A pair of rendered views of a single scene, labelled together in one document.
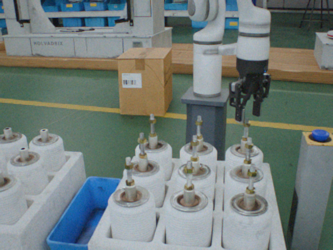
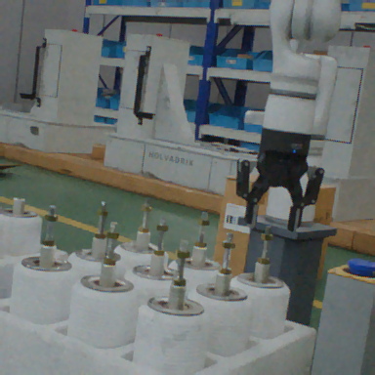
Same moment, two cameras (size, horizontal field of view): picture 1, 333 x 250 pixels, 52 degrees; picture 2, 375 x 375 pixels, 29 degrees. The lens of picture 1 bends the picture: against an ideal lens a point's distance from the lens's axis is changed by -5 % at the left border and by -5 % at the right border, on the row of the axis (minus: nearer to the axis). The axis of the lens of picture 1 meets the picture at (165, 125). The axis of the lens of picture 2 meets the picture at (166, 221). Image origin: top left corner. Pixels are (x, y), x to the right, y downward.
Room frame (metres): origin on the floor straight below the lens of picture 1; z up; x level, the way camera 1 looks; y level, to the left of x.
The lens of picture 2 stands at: (-0.30, -0.52, 0.53)
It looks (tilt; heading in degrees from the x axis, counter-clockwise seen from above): 10 degrees down; 24
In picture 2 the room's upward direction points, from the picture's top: 7 degrees clockwise
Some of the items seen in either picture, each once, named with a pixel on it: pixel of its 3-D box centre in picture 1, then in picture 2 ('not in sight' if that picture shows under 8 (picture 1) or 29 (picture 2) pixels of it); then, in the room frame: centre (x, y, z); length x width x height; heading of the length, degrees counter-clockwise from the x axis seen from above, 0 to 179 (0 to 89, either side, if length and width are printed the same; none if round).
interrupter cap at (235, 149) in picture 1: (244, 150); (260, 281); (0.80, -0.20, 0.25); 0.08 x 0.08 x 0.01
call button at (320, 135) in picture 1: (320, 136); (361, 269); (0.73, -0.36, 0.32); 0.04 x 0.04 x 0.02
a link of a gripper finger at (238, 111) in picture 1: (237, 111); (245, 206); (0.77, -0.17, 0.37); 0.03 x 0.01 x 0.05; 130
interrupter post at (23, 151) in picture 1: (24, 154); not in sight; (0.78, 0.36, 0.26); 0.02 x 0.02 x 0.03
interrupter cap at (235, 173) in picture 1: (246, 174); (222, 293); (0.68, -0.18, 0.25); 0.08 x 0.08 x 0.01
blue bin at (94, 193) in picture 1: (91, 224); not in sight; (0.76, 0.21, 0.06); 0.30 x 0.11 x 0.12; 171
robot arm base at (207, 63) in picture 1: (207, 68); (294, 180); (1.13, -0.14, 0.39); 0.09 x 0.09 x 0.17; 72
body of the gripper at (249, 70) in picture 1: (251, 74); (282, 156); (0.80, -0.20, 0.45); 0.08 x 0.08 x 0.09
